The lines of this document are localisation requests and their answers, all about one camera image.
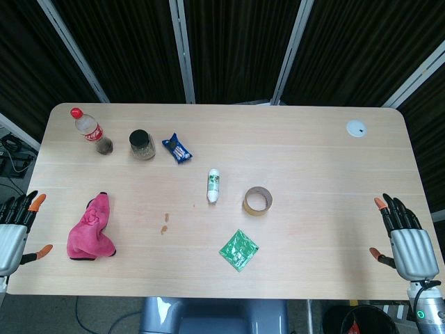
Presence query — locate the small white bottle green label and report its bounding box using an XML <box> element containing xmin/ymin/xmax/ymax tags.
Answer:
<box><xmin>207</xmin><ymin>168</ymin><xmax>223</xmax><ymax>205</ymax></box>

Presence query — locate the white table leg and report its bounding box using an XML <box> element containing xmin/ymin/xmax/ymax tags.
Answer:
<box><xmin>305</xmin><ymin>299</ymin><xmax>314</xmax><ymax>334</ymax></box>

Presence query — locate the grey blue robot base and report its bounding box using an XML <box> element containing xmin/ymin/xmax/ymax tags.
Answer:
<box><xmin>138</xmin><ymin>296</ymin><xmax>289</xmax><ymax>334</ymax></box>

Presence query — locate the black cables and power strip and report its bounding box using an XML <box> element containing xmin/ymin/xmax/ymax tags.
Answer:
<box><xmin>0</xmin><ymin>134</ymin><xmax>36</xmax><ymax>179</ymax></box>

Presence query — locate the green foil sachet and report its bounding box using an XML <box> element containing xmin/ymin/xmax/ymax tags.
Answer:
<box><xmin>218</xmin><ymin>228</ymin><xmax>260</xmax><ymax>274</ymax></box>

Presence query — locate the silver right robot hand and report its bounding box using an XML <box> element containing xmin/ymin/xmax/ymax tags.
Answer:
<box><xmin>369</xmin><ymin>193</ymin><xmax>439</xmax><ymax>281</ymax></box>

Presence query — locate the glass jar with black lid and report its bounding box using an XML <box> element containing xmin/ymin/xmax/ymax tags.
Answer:
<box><xmin>129</xmin><ymin>129</ymin><xmax>156</xmax><ymax>161</ymax></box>

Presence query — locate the black fabric partition panel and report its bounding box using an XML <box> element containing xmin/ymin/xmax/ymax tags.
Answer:
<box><xmin>0</xmin><ymin>0</ymin><xmax>102</xmax><ymax>140</ymax></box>
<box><xmin>184</xmin><ymin>0</ymin><xmax>300</xmax><ymax>105</ymax></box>
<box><xmin>55</xmin><ymin>0</ymin><xmax>186</xmax><ymax>104</ymax></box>
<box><xmin>398</xmin><ymin>71</ymin><xmax>445</xmax><ymax>223</ymax></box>
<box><xmin>280</xmin><ymin>0</ymin><xmax>445</xmax><ymax>107</ymax></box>

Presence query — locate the black trash bin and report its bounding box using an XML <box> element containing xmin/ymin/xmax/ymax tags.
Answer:
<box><xmin>321</xmin><ymin>303</ymin><xmax>401</xmax><ymax>334</ymax></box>

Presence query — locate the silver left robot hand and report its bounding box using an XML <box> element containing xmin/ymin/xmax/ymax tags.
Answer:
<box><xmin>0</xmin><ymin>190</ymin><xmax>54</xmax><ymax>278</ymax></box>

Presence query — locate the blue snack packet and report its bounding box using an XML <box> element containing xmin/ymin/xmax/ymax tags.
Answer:
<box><xmin>161</xmin><ymin>133</ymin><xmax>194</xmax><ymax>165</ymax></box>

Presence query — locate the brown packing tape roll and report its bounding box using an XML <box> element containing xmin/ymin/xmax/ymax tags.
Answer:
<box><xmin>242</xmin><ymin>186</ymin><xmax>273</xmax><ymax>218</ymax></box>

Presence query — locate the grey partition post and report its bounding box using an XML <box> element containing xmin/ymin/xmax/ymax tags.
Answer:
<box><xmin>0</xmin><ymin>111</ymin><xmax>42</xmax><ymax>151</ymax></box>
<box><xmin>168</xmin><ymin>0</ymin><xmax>197</xmax><ymax>104</ymax></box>
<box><xmin>380</xmin><ymin>48</ymin><xmax>445</xmax><ymax>109</ymax></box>
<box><xmin>37</xmin><ymin>0</ymin><xmax>111</xmax><ymax>104</ymax></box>
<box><xmin>270</xmin><ymin>0</ymin><xmax>316</xmax><ymax>106</ymax></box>

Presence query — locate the pink cloth with black trim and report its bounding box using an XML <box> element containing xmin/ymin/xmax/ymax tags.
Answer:
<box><xmin>66</xmin><ymin>191</ymin><xmax>118</xmax><ymax>261</ymax></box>

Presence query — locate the cola bottle with red cap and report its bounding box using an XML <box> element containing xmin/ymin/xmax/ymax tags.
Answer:
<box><xmin>70</xmin><ymin>107</ymin><xmax>114</xmax><ymax>156</ymax></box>

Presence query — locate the white round cable grommet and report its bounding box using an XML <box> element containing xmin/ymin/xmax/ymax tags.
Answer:
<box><xmin>346</xmin><ymin>120</ymin><xmax>368</xmax><ymax>138</ymax></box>

